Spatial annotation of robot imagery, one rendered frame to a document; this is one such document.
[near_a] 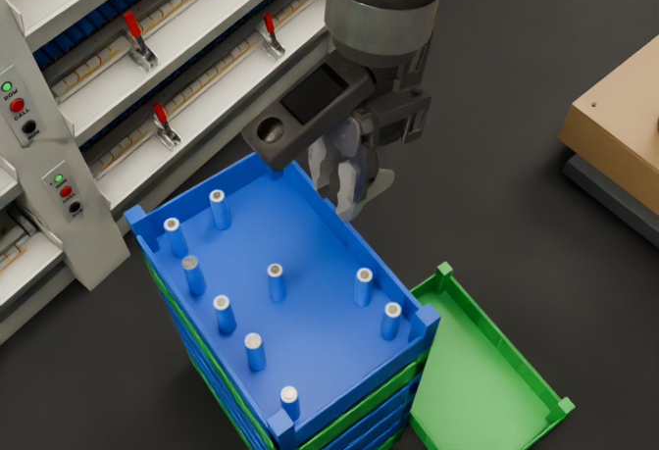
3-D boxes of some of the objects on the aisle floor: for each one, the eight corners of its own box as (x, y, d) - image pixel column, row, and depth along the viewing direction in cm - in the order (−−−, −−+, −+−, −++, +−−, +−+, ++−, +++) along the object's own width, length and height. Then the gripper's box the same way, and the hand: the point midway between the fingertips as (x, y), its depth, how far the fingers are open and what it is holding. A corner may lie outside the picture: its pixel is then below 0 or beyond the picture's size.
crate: (562, 421, 115) (577, 406, 108) (465, 499, 109) (474, 488, 102) (439, 281, 128) (446, 260, 121) (347, 344, 122) (348, 325, 115)
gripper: (464, 48, 60) (414, 221, 75) (382, -16, 66) (352, 157, 81) (382, 76, 56) (347, 253, 71) (304, 6, 62) (287, 183, 77)
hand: (329, 203), depth 74 cm, fingers open, 3 cm apart
